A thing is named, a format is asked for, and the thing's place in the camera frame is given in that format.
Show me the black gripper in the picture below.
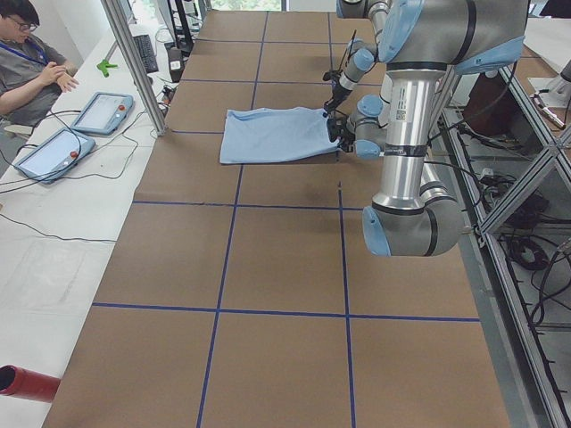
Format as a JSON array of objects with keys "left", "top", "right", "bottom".
[
  {"left": 323, "top": 85, "right": 351, "bottom": 117},
  {"left": 327, "top": 115, "right": 354, "bottom": 153}
]

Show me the light blue t-shirt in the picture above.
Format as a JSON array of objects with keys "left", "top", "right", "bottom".
[{"left": 219, "top": 107, "right": 337, "bottom": 164}]

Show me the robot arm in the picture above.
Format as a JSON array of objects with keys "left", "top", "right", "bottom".
[
  {"left": 323, "top": 1, "right": 393, "bottom": 117},
  {"left": 324, "top": 1, "right": 528, "bottom": 257}
]

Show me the black keyboard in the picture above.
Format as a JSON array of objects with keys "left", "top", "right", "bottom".
[{"left": 132, "top": 34, "right": 159, "bottom": 74}]

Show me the far blue teach pendant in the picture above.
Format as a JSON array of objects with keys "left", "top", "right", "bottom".
[{"left": 70, "top": 92, "right": 134, "bottom": 136}]

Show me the blue teach pendant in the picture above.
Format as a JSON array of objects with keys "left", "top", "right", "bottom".
[
  {"left": 14, "top": 128, "right": 95, "bottom": 184},
  {"left": 70, "top": 92, "right": 134, "bottom": 136}
]

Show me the green plastic clamp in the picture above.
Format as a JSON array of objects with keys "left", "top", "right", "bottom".
[{"left": 96, "top": 59, "right": 118, "bottom": 78}]

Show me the near blue teach pendant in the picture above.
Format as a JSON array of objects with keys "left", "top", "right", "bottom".
[{"left": 14, "top": 128, "right": 95, "bottom": 184}]

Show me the seated person in grey shirt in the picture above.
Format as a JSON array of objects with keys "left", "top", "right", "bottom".
[{"left": 1, "top": 1, "right": 79, "bottom": 127}]

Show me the red cylinder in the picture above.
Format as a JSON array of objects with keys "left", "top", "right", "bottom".
[{"left": 1, "top": 365, "right": 61, "bottom": 403}]

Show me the black camera cable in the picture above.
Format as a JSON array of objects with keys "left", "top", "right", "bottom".
[{"left": 336, "top": 29, "right": 359, "bottom": 75}]

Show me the aluminium frame with cables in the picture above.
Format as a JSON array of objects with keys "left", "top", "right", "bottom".
[{"left": 433, "top": 57, "right": 570, "bottom": 427}]

